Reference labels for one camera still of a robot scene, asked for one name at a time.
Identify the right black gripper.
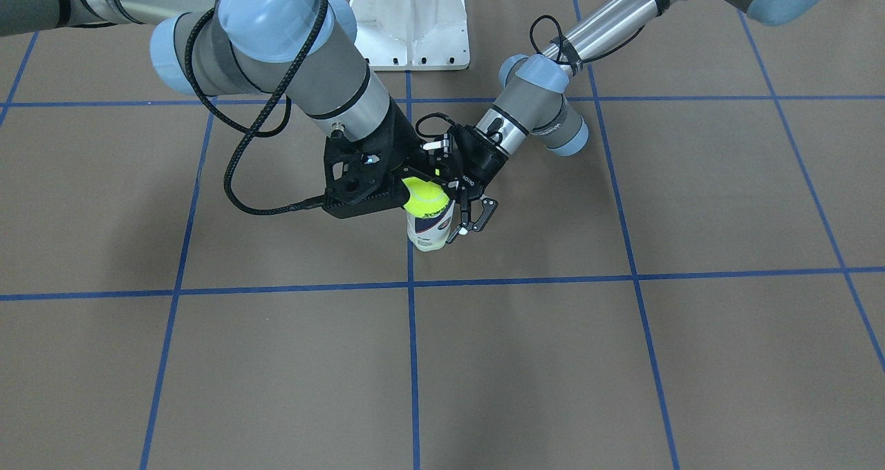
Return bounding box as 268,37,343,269
366,98,460,189

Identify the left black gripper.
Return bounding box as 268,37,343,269
447,126,512,244

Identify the yellow tennis ball Wilson logo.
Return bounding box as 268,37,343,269
402,177,451,219

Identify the white blue tennis ball can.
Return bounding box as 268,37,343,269
404,201,454,252

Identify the right grey silver robot arm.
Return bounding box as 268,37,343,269
2,0,451,195

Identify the left grey silver robot arm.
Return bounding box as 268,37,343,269
447,0,820,243

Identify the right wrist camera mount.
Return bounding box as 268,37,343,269
322,131,410,219

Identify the white camera mast base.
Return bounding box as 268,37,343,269
350,0,471,71

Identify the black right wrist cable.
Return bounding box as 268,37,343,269
183,0,330,216

